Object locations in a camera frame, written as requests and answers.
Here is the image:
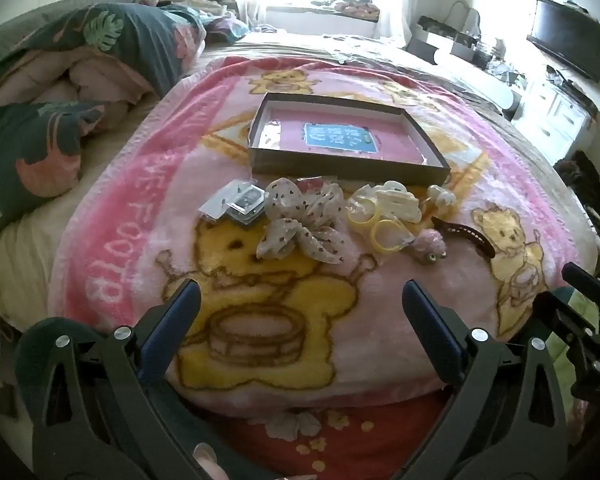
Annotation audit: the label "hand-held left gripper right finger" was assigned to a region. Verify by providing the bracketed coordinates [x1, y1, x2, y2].
[401, 280, 568, 480]

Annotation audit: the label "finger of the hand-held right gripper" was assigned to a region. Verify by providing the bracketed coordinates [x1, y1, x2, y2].
[532, 290, 600, 346]
[562, 262, 600, 311]

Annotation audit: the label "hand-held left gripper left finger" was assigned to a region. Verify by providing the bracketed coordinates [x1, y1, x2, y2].
[32, 277, 216, 480]

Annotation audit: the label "black hair clip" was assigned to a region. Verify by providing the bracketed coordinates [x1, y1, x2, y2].
[431, 216, 496, 260]

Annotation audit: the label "earring card packet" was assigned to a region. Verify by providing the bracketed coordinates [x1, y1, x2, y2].
[200, 179, 248, 223]

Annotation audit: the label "cream hair claw clip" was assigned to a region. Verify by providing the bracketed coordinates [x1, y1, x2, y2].
[375, 180, 423, 223]

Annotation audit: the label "bag of yellow bangles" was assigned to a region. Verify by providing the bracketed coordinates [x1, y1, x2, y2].
[347, 195, 416, 253]

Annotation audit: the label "white flower hair clip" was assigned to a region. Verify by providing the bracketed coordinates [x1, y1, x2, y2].
[425, 184, 458, 211]

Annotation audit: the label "small silver box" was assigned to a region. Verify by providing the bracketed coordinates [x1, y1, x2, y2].
[224, 185, 267, 229]

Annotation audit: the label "polka dot fabric bow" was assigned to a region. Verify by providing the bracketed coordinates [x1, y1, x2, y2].
[256, 177, 356, 265]

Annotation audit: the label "shallow brown cardboard box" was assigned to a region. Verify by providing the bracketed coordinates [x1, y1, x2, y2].
[248, 91, 452, 187]

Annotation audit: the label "dark clothing heap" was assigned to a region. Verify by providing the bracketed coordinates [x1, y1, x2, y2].
[552, 150, 600, 241]

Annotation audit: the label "red floral cloth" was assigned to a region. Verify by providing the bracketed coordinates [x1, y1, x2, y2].
[200, 390, 461, 480]

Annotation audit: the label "pink bear print blanket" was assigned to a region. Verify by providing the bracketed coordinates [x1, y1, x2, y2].
[47, 55, 598, 411]

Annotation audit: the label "bed with beige sheet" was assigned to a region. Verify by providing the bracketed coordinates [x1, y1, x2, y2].
[0, 30, 600, 321]

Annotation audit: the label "white drawer cabinet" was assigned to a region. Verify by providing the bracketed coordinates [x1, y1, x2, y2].
[512, 75, 596, 163]

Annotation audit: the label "white cylindrical bolster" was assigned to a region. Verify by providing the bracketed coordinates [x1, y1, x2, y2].
[432, 47, 523, 116]

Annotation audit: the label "black television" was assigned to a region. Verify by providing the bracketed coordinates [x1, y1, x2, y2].
[526, 0, 600, 83]

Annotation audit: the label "grey storage box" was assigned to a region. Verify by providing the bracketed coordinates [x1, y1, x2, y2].
[407, 15, 481, 61]

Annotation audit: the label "leaf print quilt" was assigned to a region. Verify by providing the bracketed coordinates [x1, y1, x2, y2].
[0, 2, 208, 236]

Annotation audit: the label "pile of clothes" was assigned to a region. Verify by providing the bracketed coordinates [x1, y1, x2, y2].
[195, 0, 241, 41]

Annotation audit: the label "clothes on windowsill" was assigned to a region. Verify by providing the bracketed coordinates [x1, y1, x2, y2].
[312, 0, 381, 21]

